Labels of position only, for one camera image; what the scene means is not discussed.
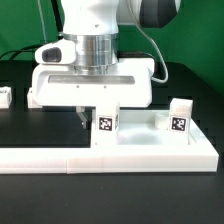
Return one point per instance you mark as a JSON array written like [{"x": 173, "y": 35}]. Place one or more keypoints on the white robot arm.
[{"x": 92, "y": 25}]

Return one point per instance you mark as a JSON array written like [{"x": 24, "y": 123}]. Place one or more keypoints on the white L-shaped obstacle fence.
[{"x": 92, "y": 160}]

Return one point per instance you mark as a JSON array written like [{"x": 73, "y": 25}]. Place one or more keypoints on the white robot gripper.
[{"x": 58, "y": 81}]

